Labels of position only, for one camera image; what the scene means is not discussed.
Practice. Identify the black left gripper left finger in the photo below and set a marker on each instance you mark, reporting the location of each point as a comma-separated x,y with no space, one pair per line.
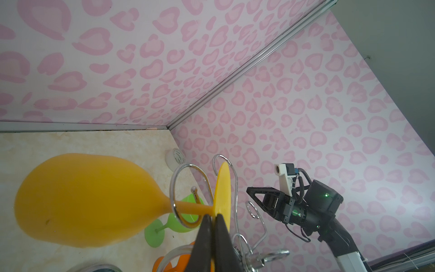
201,255

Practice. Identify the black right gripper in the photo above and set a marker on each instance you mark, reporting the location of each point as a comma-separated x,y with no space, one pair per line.
284,208

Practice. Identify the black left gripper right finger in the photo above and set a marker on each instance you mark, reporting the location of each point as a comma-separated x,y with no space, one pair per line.
226,259

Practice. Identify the orange wine glass front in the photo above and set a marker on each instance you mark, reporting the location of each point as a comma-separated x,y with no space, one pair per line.
175,261

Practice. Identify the green plastic wine glass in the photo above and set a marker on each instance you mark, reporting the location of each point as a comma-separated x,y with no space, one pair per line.
154,233

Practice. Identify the yellow plastic wine glass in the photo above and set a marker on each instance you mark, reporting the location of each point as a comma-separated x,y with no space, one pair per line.
84,200

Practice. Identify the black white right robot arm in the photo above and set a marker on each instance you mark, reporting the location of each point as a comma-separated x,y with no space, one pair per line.
313,207

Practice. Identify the chrome wine glass rack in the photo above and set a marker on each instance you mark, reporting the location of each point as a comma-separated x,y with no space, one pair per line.
251,260

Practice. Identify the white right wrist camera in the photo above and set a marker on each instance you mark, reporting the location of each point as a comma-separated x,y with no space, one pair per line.
290,181

